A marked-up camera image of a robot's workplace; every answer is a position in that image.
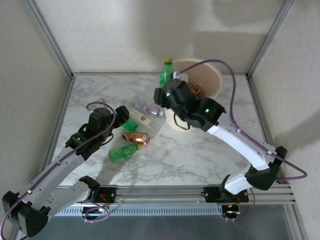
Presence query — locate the green plastic bottle yellow cap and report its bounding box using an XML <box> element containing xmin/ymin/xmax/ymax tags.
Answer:
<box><xmin>121</xmin><ymin>117</ymin><xmax>140</xmax><ymax>132</ymax></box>
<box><xmin>159</xmin><ymin>57</ymin><xmax>175</xmax><ymax>88</ymax></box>
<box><xmin>108</xmin><ymin>143</ymin><xmax>143</xmax><ymax>162</ymax></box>

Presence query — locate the clear bottle red blue label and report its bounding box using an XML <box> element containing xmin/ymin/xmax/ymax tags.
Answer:
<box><xmin>132</xmin><ymin>101</ymin><xmax>165</xmax><ymax>118</ymax></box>

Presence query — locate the copper label plastic bottle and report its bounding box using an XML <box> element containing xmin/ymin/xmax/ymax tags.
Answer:
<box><xmin>121</xmin><ymin>131</ymin><xmax>151</xmax><ymax>146</ymax></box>

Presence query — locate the beige ribbed waste bin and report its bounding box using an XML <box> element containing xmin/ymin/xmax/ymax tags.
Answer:
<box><xmin>163</xmin><ymin>58</ymin><xmax>223</xmax><ymax>133</ymax></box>

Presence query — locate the grey metal panel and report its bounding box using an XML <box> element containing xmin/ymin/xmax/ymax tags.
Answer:
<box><xmin>14</xmin><ymin>214</ymin><xmax>301</xmax><ymax>240</ymax></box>

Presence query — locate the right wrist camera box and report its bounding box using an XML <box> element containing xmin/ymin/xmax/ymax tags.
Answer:
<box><xmin>173</xmin><ymin>70</ymin><xmax>190</xmax><ymax>83</ymax></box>

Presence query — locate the thin aluminium frame rail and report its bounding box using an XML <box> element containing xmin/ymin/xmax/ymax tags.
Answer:
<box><xmin>41</xmin><ymin>74</ymin><xmax>77</xmax><ymax>186</ymax></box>
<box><xmin>72</xmin><ymin>71</ymin><xmax>250</xmax><ymax>77</ymax></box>
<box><xmin>245</xmin><ymin>74</ymin><xmax>282</xmax><ymax>183</ymax></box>

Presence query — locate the purple cable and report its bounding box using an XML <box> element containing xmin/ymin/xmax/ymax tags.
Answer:
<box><xmin>174</xmin><ymin>58</ymin><xmax>308</xmax><ymax>223</ymax></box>
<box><xmin>0</xmin><ymin>101</ymin><xmax>117</xmax><ymax>240</ymax></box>

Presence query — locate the wide grooved aluminium rail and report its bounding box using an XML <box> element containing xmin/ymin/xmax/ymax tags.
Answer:
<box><xmin>57</xmin><ymin>184</ymin><xmax>297</xmax><ymax>206</ymax></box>

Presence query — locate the grey slotted cable duct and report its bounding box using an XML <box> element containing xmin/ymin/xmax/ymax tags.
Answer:
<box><xmin>47</xmin><ymin>205</ymin><xmax>225</xmax><ymax>216</ymax></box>

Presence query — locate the short aluminium frame post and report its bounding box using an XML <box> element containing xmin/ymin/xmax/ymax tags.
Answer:
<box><xmin>284</xmin><ymin>203</ymin><xmax>310</xmax><ymax>240</ymax></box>

